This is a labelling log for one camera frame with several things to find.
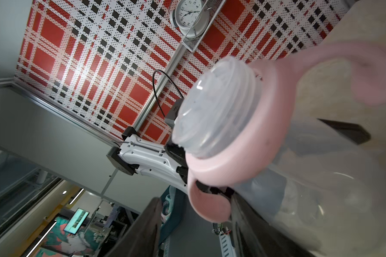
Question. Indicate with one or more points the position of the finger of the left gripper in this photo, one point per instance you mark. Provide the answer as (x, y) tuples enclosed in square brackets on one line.
[(354, 132)]

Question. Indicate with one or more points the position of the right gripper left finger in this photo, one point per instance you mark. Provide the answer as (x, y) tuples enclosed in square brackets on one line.
[(142, 238)]

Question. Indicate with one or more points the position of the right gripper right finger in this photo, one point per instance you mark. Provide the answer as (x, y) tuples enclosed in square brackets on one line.
[(254, 237)]

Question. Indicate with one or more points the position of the clear baby bottle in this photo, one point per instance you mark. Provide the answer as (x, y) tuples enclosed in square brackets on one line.
[(321, 189)]

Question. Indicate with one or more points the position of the pink bottle handle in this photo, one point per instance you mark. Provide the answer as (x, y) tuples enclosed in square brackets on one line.
[(257, 145)]

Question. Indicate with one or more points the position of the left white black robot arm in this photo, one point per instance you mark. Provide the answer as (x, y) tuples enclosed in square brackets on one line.
[(164, 162)]

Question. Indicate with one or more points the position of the large white alarm clock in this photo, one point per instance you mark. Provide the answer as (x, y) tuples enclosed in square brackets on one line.
[(191, 17)]

